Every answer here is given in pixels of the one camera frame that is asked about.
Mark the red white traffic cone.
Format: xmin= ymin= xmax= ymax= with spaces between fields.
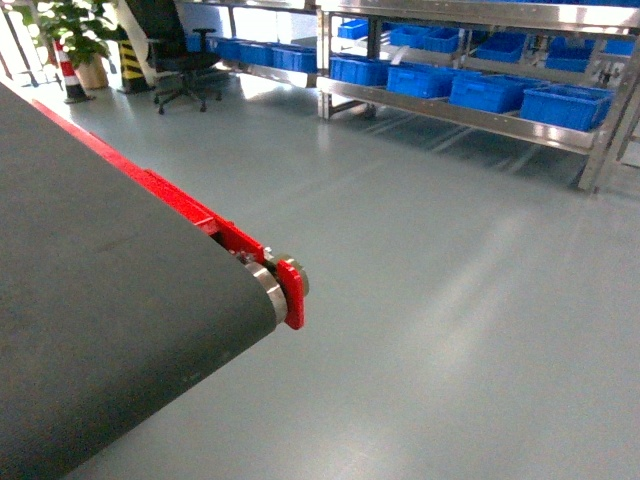
xmin=54 ymin=40 xmax=95 ymax=104

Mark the potted green plant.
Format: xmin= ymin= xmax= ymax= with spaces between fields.
xmin=35 ymin=1 xmax=122 ymax=90

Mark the red conveyor side rail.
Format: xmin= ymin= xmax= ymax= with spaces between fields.
xmin=32 ymin=100 xmax=308 ymax=330

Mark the dark conveyor belt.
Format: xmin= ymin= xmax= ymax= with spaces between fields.
xmin=1 ymin=88 xmax=278 ymax=479

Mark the black office chair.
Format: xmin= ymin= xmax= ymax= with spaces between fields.
xmin=127 ymin=0 xmax=221 ymax=115

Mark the steel conveyor end roller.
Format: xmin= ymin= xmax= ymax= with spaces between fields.
xmin=243 ymin=254 xmax=309 ymax=330

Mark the steel shelf rack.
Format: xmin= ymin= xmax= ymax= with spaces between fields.
xmin=174 ymin=0 xmax=640 ymax=195

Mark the blue bin front right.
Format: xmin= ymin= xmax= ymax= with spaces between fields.
xmin=520 ymin=85 xmax=614 ymax=132

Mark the blue bin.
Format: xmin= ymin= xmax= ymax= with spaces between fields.
xmin=329 ymin=55 xmax=390 ymax=86
xmin=448 ymin=75 xmax=549 ymax=114
xmin=386 ymin=64 xmax=482 ymax=99
xmin=520 ymin=85 xmax=614 ymax=132

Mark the yellow black striped post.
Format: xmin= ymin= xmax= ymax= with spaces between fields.
xmin=118 ymin=40 xmax=150 ymax=94

